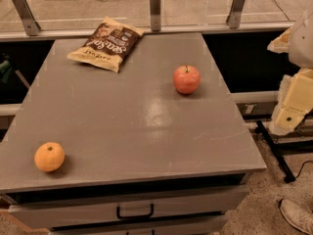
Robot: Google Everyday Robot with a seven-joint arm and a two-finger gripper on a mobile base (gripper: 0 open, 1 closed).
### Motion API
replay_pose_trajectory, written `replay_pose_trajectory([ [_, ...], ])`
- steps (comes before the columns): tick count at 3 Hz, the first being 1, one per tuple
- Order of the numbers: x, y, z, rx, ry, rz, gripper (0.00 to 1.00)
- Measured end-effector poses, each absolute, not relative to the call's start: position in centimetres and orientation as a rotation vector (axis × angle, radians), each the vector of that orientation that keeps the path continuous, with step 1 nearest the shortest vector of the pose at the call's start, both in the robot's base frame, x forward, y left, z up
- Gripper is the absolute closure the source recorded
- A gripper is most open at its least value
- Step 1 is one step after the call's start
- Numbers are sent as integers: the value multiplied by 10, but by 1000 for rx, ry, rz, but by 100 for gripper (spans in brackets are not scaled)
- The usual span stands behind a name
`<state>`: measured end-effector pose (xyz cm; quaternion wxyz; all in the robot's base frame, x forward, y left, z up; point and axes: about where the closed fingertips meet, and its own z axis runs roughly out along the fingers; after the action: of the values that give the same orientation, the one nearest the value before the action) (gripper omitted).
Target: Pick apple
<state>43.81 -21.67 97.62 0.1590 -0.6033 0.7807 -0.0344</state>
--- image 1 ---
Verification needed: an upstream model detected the red apple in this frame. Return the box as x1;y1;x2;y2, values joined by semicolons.
173;66;201;95

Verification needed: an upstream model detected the right metal railing bracket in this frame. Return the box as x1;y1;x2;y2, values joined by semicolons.
226;0;246;28

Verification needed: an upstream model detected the left metal railing bracket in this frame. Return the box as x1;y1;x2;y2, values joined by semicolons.
12;0;41;36

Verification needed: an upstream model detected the upper grey drawer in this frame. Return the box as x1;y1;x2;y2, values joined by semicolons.
9;185;248;229

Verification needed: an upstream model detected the black drawer handle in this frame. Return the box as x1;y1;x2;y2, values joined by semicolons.
115;204;155;220

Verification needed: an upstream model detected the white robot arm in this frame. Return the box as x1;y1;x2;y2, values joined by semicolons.
267;5;313;135

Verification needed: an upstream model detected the orange fruit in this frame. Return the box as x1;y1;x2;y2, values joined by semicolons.
34;142;66;172

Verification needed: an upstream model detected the grey drawer cabinet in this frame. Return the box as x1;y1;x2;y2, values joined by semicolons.
0;33;265;233

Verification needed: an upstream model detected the black floor cable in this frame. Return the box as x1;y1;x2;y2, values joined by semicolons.
294;160;313;180

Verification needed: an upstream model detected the yellow white gripper finger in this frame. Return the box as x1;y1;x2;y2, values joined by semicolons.
269;69;313;136

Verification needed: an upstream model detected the brown yellow chip bag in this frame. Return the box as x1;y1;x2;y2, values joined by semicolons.
67;17;144;72

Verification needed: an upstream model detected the black metal stand leg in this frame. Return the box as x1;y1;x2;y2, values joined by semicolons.
255;120;295;183

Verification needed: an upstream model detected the white shoe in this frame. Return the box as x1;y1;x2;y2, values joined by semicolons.
279;199;313;235

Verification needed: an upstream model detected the metal railing bracket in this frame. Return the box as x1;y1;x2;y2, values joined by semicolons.
150;0;161;31
226;0;246;28
12;0;41;36

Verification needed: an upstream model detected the grey drawer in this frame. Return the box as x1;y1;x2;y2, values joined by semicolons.
9;185;248;229
49;215;227;235

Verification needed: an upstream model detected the middle metal railing bracket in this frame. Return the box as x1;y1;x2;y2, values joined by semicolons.
150;0;161;31

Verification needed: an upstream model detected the lower grey drawer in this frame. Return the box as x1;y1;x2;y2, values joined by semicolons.
49;215;227;235

